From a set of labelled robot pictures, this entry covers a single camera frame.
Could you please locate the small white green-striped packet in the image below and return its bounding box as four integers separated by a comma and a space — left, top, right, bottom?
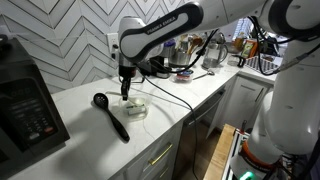
126, 103, 147, 116

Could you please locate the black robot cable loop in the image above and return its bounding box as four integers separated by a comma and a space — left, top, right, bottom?
143, 28, 220, 75

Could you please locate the gold drawer handle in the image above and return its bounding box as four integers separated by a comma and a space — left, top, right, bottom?
148, 142, 174, 167
156, 165, 170, 180

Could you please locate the black slotted spoon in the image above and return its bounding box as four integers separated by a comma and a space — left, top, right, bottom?
92, 92, 131, 143

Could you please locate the brown wooden spoon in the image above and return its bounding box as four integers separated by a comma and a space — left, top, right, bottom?
188, 35, 204, 56

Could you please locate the thin dark cable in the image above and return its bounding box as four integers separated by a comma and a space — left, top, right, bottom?
141, 74, 200, 180

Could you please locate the wooden spatula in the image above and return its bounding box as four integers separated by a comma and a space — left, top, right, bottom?
178, 33, 190, 53

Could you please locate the amber bottle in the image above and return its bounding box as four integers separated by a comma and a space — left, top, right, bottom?
233, 31, 246, 51

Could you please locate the black coffee machine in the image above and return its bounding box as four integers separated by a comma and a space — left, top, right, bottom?
137, 54, 172, 80

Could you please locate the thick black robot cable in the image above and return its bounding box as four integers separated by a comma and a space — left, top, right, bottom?
248, 15, 320, 77

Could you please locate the glass cup with black handle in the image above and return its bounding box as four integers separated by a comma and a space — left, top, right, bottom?
227, 54, 247, 69

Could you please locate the steel utensil holder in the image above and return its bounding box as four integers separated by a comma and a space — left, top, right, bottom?
168, 49, 193, 69

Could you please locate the white wall outlet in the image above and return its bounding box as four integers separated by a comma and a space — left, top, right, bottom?
107, 32, 120, 54

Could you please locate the orange and green box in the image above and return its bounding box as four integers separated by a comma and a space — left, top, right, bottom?
241, 39, 260, 60

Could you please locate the metal dishwasher handle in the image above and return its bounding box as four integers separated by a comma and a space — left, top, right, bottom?
186, 89, 226, 127

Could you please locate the jar with blue lid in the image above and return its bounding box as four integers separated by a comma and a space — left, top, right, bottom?
163, 38, 177, 58

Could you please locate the white base cabinet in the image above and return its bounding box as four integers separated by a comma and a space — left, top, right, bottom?
206, 74, 278, 138

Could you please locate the wooden table top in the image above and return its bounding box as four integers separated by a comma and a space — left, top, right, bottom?
203, 123, 237, 180

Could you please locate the white plastic spoon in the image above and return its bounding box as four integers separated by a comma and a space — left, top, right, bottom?
128, 95, 148, 107

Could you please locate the clear plastic container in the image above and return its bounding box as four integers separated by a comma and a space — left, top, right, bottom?
105, 90, 150, 122

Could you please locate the black microwave oven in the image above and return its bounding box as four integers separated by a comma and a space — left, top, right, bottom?
0, 36, 71, 180

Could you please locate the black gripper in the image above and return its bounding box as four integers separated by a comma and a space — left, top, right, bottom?
118, 63, 138, 101

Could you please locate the small metal spoon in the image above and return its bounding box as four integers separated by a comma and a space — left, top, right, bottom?
192, 69, 216, 82

